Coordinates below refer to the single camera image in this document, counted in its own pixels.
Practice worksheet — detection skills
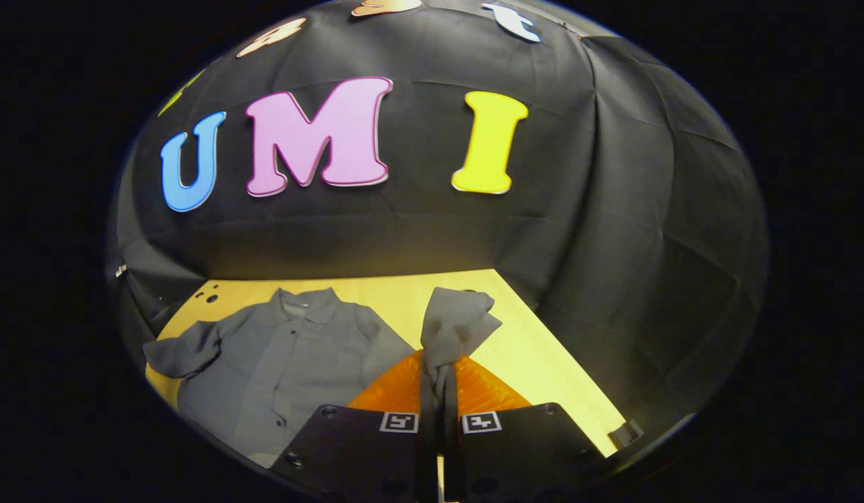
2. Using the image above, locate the grey button-up shirt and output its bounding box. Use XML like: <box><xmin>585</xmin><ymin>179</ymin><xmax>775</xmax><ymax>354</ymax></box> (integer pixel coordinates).
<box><xmin>144</xmin><ymin>286</ymin><xmax>504</xmax><ymax>469</ymax></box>

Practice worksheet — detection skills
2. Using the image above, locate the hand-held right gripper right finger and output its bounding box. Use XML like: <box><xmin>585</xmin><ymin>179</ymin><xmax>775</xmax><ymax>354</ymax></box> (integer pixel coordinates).
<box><xmin>442</xmin><ymin>355</ymin><xmax>607</xmax><ymax>503</ymax></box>

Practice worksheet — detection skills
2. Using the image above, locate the black backdrop cloth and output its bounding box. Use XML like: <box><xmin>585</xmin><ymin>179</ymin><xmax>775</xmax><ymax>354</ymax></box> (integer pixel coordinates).
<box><xmin>107</xmin><ymin>0</ymin><xmax>771</xmax><ymax>448</ymax></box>

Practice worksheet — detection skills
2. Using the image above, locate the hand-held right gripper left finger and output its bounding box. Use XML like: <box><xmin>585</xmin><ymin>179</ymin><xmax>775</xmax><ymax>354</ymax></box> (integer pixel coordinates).
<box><xmin>270</xmin><ymin>349</ymin><xmax>439</xmax><ymax>503</ymax></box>

